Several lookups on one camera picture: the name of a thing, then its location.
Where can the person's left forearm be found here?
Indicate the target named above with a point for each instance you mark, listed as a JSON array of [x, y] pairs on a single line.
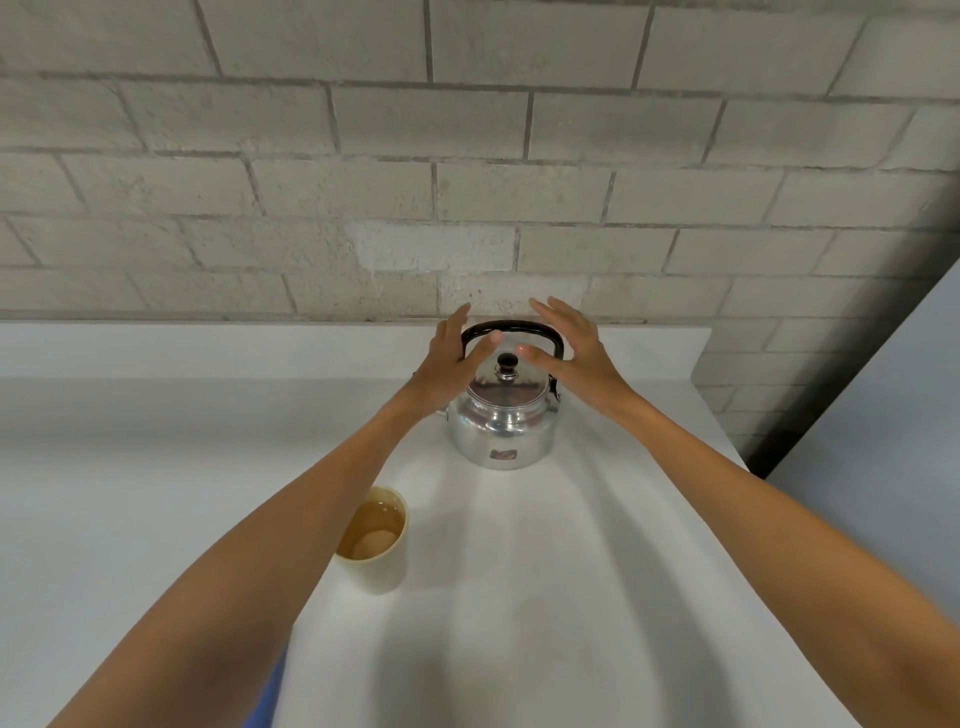
[[247, 570]]

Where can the cream cup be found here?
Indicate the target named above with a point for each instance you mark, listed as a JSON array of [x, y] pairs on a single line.
[[379, 574]]

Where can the pale grey cabinet panel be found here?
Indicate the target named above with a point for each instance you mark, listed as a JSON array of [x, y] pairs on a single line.
[[885, 450]]

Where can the person's blue clothing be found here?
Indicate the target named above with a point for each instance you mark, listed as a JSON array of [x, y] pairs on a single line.
[[268, 694]]

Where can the person's right forearm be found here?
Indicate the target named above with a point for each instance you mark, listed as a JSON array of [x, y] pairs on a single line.
[[795, 555]]

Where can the person's right thumb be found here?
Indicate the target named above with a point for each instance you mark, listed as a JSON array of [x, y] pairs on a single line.
[[540, 355]]

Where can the silver kettle lid black knob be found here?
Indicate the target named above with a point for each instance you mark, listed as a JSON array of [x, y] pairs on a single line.
[[510, 388]]

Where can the person's left thumb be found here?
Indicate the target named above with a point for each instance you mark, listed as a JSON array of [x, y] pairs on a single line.
[[484, 349]]

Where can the person's left hand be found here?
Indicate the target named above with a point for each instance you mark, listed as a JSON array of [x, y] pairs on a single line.
[[439, 371]]

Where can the person's right hand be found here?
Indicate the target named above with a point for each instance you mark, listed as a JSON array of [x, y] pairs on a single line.
[[589, 371]]

